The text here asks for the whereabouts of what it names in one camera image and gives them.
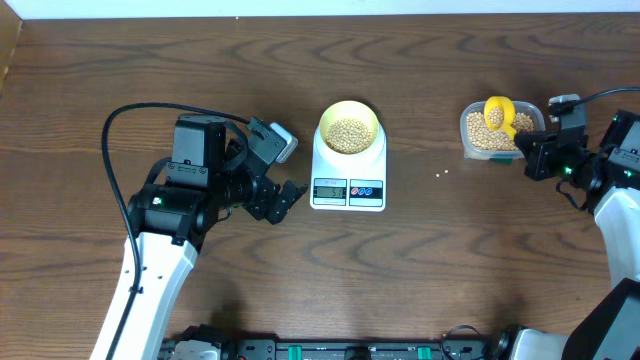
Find yellow measuring scoop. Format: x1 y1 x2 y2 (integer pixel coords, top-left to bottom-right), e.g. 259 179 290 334
483 96 517 140

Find pale yellow bowl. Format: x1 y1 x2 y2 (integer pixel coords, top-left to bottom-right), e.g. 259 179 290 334
319 100 379 151

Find soybeans in bowl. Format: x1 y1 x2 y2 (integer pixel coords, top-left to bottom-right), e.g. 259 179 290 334
326 118 374 155

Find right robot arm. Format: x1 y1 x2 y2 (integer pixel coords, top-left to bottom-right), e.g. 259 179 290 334
501 108 639 360

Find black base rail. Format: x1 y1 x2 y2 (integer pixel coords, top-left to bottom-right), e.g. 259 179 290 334
157 324 502 360

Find soybeans pile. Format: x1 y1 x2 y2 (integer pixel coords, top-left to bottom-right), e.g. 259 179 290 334
466 112 535 151

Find white digital kitchen scale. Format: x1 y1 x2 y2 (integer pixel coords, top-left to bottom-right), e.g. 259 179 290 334
309 120 387 212

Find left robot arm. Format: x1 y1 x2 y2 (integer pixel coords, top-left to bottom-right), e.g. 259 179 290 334
91 114 308 359

